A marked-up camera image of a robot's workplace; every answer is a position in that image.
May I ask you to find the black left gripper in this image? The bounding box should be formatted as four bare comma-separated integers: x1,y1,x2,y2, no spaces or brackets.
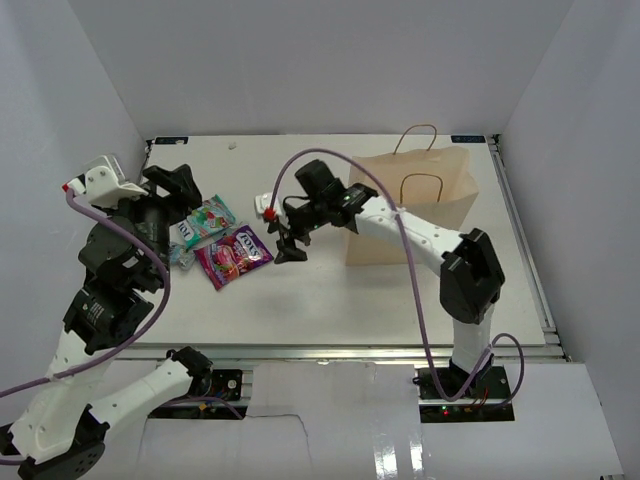
96,162,205,285

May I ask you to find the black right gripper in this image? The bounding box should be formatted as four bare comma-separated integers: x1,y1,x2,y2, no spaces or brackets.
268,197,330,264

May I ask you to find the purple Fox's candy bag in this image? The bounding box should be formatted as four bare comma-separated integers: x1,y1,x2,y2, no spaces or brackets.
195,225,274,291

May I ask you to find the green Fox's candy bag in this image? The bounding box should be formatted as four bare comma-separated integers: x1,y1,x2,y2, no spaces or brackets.
177,195,236,249

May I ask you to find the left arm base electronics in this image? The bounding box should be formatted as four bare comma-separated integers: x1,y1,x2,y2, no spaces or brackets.
148,369,247,420

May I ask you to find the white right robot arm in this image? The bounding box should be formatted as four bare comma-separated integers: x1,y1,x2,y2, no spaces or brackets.
269,160,505,399

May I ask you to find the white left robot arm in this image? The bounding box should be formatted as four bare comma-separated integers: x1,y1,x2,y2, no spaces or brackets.
1,157,214,479

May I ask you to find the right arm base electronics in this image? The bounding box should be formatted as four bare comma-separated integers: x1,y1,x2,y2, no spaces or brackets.
413,366,515,424

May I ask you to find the brown paper bag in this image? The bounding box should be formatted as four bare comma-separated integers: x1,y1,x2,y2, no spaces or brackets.
345,123,479,266

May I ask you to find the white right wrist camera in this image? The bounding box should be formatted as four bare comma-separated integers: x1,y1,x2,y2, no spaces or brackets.
254,192,282,222

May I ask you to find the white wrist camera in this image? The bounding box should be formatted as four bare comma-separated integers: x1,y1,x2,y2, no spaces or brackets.
254,192,282,222
62,154,149,209

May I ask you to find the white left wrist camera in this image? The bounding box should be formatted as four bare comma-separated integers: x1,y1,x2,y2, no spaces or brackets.
62,154,149,209

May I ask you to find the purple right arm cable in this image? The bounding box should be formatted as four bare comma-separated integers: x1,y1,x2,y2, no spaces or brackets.
269,148,525,403

